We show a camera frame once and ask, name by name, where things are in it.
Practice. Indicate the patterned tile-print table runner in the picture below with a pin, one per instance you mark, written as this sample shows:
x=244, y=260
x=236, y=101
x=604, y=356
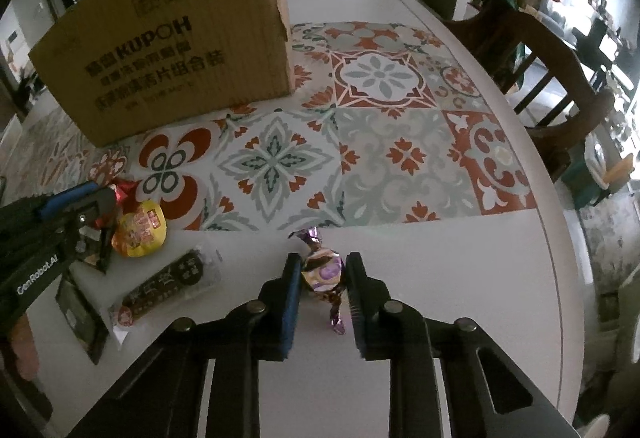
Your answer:
x=375, y=143

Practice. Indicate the red candy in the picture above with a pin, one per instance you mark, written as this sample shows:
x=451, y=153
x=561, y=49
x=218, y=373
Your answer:
x=125, y=190

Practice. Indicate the person's left hand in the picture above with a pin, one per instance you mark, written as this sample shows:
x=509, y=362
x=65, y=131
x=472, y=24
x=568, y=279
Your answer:
x=25, y=348

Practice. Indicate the brown cardboard box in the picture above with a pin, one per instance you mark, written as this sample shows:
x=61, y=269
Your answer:
x=150, y=43

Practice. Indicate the orange round snack packet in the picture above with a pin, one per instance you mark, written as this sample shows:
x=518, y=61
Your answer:
x=137, y=229

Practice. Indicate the purple candy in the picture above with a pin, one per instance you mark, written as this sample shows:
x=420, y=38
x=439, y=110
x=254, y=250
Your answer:
x=320, y=270

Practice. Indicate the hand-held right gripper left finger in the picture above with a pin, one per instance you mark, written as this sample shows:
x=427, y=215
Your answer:
x=291, y=313

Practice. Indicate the green stool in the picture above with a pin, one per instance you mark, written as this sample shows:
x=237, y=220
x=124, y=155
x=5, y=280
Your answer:
x=595, y=173

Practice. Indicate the dark wooden chair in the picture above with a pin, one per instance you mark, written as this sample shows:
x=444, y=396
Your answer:
x=550, y=68

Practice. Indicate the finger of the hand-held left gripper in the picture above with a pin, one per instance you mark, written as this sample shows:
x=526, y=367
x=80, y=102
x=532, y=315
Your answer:
x=67, y=202
x=102, y=243

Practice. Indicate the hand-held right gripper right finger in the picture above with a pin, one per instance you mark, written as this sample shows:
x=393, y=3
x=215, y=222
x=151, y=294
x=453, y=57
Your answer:
x=357, y=313

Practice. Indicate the long black snack bar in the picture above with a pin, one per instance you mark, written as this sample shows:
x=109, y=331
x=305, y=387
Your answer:
x=165, y=288

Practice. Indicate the black gold-striped snack packet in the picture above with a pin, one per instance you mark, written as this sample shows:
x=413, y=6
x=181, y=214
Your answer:
x=80, y=318

